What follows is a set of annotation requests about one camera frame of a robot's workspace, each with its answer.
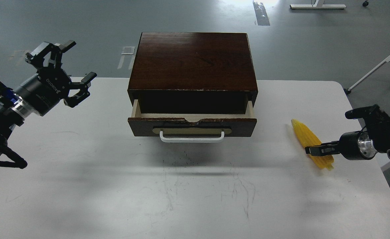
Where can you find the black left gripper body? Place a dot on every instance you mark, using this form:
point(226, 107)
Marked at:
point(44, 90)

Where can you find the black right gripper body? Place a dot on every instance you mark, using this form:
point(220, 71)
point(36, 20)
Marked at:
point(356, 145)

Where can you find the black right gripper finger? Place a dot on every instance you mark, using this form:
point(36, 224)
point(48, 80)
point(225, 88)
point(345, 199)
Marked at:
point(321, 151)
point(325, 145)

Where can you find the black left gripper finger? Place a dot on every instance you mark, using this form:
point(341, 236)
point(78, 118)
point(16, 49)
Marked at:
point(48, 55)
point(83, 90)

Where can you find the yellow corn cob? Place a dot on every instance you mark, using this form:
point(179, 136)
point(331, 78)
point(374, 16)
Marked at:
point(307, 138)

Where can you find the wooden drawer with white handle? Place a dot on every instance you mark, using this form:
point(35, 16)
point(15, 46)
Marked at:
point(192, 128)

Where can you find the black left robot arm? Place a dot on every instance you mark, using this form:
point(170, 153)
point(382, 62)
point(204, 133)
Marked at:
point(13, 112)

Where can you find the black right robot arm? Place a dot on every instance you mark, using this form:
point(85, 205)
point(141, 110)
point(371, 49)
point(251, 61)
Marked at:
point(377, 124)

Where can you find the dark wooden drawer cabinet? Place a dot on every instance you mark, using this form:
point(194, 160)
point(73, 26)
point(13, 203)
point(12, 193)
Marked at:
point(193, 73)

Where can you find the white desk leg base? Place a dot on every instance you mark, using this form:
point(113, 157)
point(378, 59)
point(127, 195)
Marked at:
point(317, 4)

